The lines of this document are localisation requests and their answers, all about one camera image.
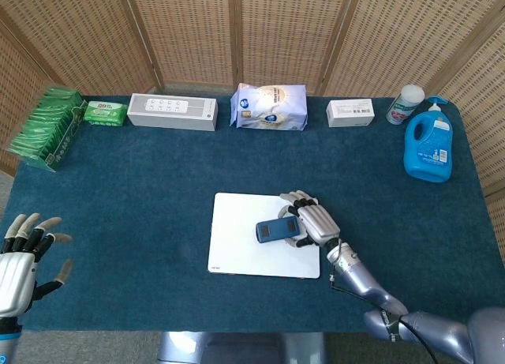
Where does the wet wipes canister white lid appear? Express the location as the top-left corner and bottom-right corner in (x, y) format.
(386, 84), (426, 126)

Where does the woven bamboo folding screen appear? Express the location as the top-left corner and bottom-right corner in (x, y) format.
(0, 0), (505, 262)

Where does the grey robot torso base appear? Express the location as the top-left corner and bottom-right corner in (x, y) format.
(157, 331), (328, 364)

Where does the blue carpet table mat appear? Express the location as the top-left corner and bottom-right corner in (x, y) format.
(0, 94), (505, 334)

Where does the blue detergent pump bottle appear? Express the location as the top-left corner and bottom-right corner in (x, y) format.
(402, 96), (454, 183)

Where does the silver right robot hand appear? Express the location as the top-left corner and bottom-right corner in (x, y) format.
(278, 190), (342, 250)

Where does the blue board eraser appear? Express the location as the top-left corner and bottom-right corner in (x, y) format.
(255, 216), (301, 245)

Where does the green wipes pack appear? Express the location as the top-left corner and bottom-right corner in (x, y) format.
(82, 99), (129, 127)

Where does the blue white tissue pack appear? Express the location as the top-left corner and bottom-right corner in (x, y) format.
(229, 82), (309, 132)

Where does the long white power strip box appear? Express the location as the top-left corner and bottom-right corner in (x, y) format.
(126, 92), (219, 133)

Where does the white drawing board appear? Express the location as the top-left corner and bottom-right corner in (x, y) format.
(207, 192), (321, 280)

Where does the green tea packet display box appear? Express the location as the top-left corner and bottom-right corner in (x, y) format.
(3, 86), (88, 173)

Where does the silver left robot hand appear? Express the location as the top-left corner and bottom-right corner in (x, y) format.
(0, 212), (74, 317)

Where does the small white cardboard box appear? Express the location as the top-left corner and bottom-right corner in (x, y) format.
(325, 98), (376, 129)

